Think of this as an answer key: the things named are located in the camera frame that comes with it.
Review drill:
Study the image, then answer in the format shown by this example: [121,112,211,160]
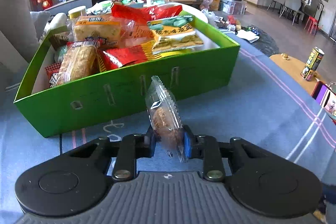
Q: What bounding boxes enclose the blue striped tablecloth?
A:
[1,42,335,223]

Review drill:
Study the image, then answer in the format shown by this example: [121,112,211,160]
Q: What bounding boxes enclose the long bread packet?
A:
[56,40,100,86]

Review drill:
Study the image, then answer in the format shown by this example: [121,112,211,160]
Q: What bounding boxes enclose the grey sofa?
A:
[1,0,67,72]

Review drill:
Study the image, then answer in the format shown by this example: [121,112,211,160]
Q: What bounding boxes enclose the yellow green snack bag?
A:
[147,15,204,54]

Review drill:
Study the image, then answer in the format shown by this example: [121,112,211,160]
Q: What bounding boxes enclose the white oval coffee table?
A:
[87,1,209,23]

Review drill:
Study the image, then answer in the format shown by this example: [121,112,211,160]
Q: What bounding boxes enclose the orange bread packet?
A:
[72,15,135,49]

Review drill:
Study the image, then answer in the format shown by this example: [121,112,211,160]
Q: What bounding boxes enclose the yellow drink can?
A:
[301,47,325,81]

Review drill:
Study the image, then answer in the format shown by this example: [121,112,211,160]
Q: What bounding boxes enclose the grey dining chair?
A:
[268,0,303,24]

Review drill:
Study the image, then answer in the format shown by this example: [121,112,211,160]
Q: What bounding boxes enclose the green cardboard box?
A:
[14,19,240,138]

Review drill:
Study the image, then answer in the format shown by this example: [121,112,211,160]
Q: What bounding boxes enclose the red stool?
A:
[304,16,320,35]

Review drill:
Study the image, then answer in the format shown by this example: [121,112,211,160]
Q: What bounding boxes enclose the red snack bag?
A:
[111,4,183,24]

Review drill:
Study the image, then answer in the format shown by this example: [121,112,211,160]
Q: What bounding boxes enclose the yellow canister white lid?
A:
[68,5,87,19]

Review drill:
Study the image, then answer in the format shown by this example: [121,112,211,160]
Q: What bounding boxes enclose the dark round marble table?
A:
[232,12,280,57]

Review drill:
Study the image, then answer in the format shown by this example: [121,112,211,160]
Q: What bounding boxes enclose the clear cookie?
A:
[145,76,187,162]

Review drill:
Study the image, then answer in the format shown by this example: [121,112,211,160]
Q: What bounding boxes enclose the yellow wooden stool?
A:
[269,53,326,95]

